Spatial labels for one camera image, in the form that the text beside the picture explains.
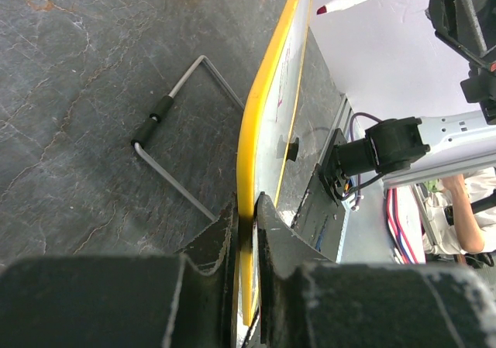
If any metal wire whiteboard stand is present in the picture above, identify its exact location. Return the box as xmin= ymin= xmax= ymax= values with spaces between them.
xmin=131 ymin=55 xmax=244 ymax=220

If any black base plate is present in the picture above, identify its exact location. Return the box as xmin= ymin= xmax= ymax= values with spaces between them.
xmin=290 ymin=129 xmax=350 ymax=264

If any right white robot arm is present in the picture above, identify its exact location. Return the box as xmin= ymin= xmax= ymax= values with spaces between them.
xmin=320 ymin=0 xmax=495 ymax=189

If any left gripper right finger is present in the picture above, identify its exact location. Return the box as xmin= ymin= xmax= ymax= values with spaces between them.
xmin=257 ymin=195 xmax=495 ymax=347

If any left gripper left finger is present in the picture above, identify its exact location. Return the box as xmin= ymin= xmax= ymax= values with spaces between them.
xmin=1 ymin=200 xmax=238 ymax=347

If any seated person in white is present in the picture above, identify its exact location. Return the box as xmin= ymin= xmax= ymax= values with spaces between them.
xmin=422 ymin=167 xmax=495 ymax=256

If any yellow framed whiteboard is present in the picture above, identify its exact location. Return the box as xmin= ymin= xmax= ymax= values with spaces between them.
xmin=236 ymin=0 xmax=312 ymax=326

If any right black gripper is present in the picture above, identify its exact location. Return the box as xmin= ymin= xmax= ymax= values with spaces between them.
xmin=426 ymin=0 xmax=495 ymax=126

